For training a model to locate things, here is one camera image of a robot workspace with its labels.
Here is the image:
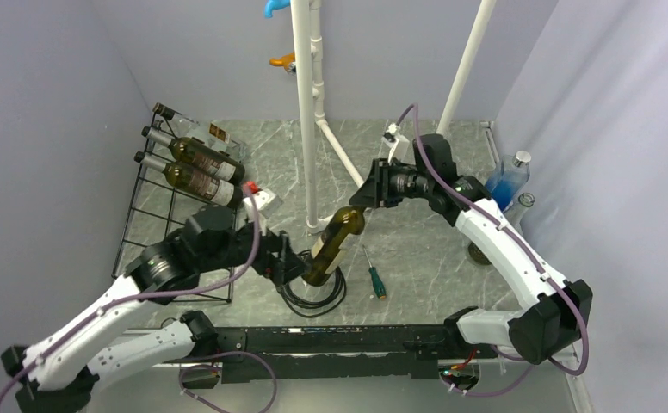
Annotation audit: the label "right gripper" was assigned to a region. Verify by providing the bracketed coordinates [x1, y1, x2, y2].
[349, 158, 432, 208]

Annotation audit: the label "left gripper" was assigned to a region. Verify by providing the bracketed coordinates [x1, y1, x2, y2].
[200, 210, 312, 284]

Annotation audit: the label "tall dark wine bottle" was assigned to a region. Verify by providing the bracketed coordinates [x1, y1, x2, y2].
[301, 206, 366, 287]

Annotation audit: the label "dark green wine bottle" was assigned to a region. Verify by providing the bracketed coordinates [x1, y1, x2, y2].
[141, 126, 245, 185]

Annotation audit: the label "blue glass bottle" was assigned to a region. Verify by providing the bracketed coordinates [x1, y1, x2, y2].
[485, 151, 532, 211]

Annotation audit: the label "clear glass liquor bottle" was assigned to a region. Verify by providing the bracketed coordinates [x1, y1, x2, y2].
[152, 102, 248, 161]

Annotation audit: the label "small clear glass bottle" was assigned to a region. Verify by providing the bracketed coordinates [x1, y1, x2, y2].
[504, 192, 535, 231]

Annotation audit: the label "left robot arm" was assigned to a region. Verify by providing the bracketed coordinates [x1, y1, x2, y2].
[1, 206, 309, 412]

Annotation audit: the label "dark bottle behind arm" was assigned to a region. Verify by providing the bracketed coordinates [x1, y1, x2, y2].
[467, 242, 492, 266]

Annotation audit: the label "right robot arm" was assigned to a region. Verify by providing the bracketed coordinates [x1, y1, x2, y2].
[349, 133, 593, 365]

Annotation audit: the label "orange hook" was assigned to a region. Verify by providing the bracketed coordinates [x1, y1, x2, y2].
[269, 52, 296, 75]

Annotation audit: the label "blue hook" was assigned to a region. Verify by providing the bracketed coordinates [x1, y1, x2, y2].
[264, 0, 291, 19]

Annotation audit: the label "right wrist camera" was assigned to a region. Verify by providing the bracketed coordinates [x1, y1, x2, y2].
[382, 123, 410, 164]

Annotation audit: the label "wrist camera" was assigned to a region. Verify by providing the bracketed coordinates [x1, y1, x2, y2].
[382, 123, 410, 164]
[242, 181, 283, 219]

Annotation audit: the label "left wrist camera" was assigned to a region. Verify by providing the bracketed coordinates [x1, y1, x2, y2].
[242, 181, 283, 219]

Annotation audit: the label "coiled black cable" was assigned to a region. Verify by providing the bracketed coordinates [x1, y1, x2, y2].
[276, 268, 349, 318]

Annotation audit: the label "green handled screwdriver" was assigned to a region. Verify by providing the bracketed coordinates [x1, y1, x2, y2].
[362, 246, 387, 300]

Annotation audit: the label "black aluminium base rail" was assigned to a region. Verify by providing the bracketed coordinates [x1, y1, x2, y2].
[74, 324, 546, 389]

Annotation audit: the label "white PVC pipe frame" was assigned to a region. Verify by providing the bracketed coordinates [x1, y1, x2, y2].
[285, 1, 510, 234]

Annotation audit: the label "black wire wine rack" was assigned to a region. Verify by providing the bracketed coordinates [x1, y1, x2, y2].
[111, 114, 235, 305]

